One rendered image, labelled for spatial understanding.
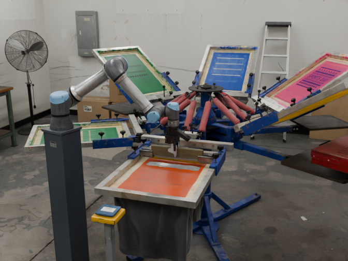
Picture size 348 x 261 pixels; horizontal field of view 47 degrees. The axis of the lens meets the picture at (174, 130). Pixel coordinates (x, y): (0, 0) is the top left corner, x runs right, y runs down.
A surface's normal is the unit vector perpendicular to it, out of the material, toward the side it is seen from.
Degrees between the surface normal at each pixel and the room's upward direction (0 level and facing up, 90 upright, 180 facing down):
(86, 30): 90
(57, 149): 90
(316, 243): 0
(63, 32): 90
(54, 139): 90
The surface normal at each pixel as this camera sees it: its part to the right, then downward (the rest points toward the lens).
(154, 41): -0.30, 0.28
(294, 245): 0.00, -0.96
